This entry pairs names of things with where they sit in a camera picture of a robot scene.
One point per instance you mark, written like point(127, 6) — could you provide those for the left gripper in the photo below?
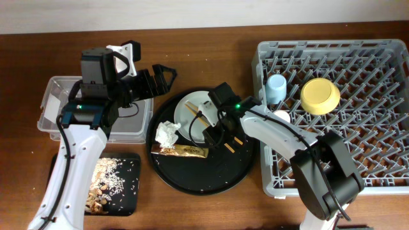
point(150, 89)

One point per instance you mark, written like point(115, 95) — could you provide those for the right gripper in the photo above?
point(212, 133)

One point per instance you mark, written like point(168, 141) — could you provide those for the grey plate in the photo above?
point(197, 100)

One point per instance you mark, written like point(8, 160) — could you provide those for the pink cup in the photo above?
point(283, 115)

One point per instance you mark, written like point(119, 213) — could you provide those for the blue cup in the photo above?
point(275, 89)

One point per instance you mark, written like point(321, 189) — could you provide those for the yellow bowl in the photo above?
point(319, 96)

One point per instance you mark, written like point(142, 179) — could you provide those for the food scraps and rice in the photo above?
point(105, 182)

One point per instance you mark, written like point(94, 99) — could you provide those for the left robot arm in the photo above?
point(85, 124)

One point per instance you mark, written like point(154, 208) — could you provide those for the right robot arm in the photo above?
point(325, 175)

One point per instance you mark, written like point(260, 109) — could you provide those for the grey dishwasher rack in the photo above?
point(372, 114)

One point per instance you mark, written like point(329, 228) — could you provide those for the round black serving tray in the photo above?
point(219, 172)

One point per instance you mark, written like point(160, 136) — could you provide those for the gold snack wrapper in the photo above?
point(180, 151)

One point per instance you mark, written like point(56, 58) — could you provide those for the crumpled white napkin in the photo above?
point(166, 134)

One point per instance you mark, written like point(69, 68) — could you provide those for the clear plastic bin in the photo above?
point(130, 128)

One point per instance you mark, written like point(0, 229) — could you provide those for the black rectangular tray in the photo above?
point(128, 191)

